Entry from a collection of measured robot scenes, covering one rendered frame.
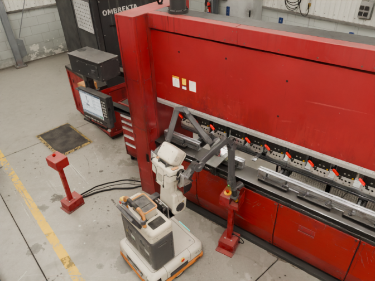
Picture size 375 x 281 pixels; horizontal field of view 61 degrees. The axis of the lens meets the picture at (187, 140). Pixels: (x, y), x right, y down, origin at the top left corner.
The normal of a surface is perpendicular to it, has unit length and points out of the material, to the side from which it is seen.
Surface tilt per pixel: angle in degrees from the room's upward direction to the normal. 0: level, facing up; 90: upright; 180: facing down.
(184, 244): 0
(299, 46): 90
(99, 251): 0
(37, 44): 90
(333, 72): 90
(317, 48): 90
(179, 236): 0
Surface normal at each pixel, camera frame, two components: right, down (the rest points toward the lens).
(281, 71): -0.61, 0.47
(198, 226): -0.04, -0.82
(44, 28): 0.65, 0.42
